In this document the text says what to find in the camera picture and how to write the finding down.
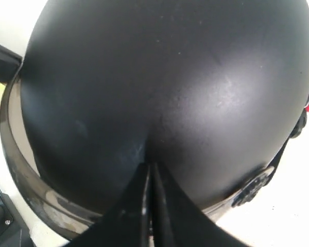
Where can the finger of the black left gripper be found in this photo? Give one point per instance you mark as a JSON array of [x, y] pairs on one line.
[[10, 64]]

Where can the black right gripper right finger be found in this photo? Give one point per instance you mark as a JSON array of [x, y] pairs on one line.
[[177, 221]]

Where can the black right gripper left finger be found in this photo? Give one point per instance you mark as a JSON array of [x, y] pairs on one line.
[[127, 223]]

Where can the black helmet with visor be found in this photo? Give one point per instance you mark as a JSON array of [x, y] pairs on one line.
[[212, 90]]

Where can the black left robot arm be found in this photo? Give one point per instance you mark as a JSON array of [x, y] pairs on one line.
[[13, 229]]

